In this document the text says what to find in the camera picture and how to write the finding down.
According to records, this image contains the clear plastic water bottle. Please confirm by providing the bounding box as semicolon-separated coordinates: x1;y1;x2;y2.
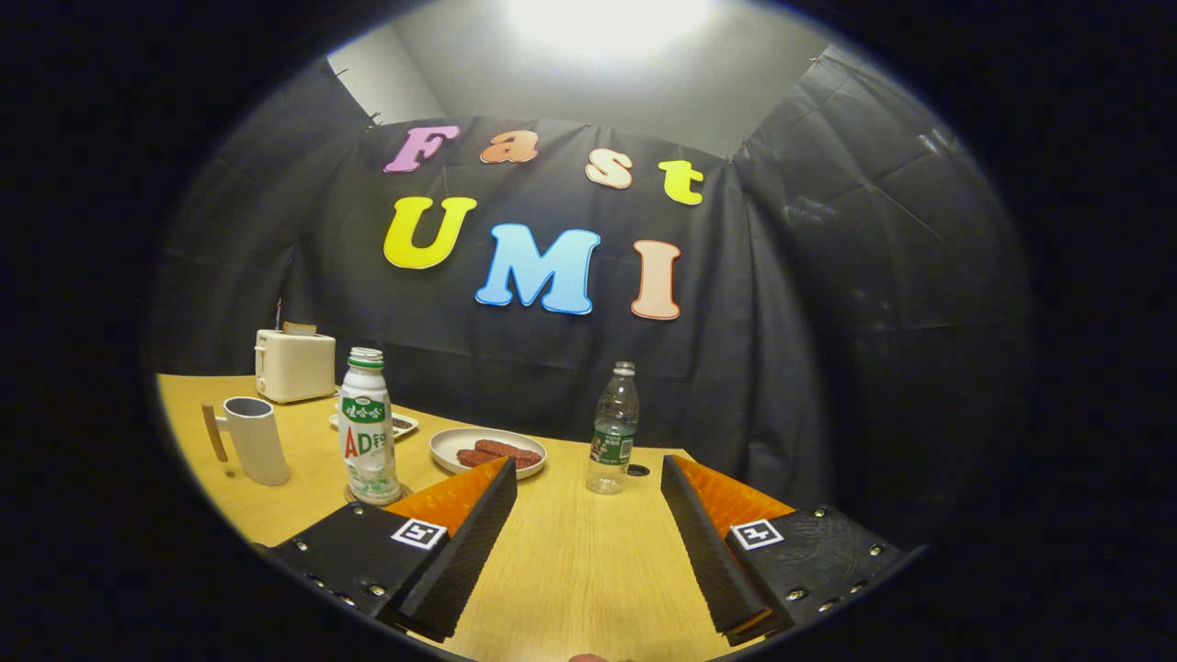
586;361;640;496

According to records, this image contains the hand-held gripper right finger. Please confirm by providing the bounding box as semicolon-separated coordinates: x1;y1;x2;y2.
659;452;913;647

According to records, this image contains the white divided bean dish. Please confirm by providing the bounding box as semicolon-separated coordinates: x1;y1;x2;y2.
329;411;419;439

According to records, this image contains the round cork coaster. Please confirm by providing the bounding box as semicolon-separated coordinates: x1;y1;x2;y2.
344;482;413;507

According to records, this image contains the cream toaster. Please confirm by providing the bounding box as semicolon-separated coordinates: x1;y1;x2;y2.
254;329;337;405

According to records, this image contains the wooden table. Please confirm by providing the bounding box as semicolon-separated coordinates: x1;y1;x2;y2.
156;372;810;662

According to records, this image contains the white round plate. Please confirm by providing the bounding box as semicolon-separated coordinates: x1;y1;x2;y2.
429;427;548;480

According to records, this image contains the black backdrop cloth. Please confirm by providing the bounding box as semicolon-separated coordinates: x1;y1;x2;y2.
138;41;1035;553

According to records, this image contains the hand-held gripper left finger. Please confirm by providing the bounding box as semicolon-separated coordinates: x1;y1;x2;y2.
267;455;520;645

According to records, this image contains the white juice bottle green label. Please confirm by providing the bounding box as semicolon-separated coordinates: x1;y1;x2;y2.
337;347;403;506

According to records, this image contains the white cup wooden handle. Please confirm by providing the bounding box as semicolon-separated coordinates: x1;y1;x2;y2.
201;396;291;487

